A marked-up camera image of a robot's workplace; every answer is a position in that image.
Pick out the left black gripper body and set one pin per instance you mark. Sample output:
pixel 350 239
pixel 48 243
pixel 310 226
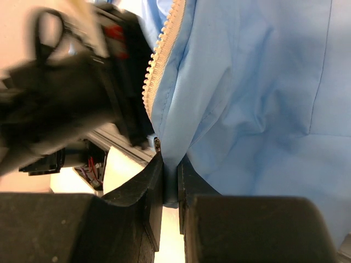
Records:
pixel 68 89

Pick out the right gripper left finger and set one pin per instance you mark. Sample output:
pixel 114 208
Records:
pixel 121 226

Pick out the light blue hooded jacket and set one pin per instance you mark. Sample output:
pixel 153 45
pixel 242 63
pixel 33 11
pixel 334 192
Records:
pixel 257 95

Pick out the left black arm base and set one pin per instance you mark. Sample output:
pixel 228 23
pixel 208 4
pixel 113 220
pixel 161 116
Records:
pixel 86 158

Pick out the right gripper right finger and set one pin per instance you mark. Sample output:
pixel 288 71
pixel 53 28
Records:
pixel 218 228

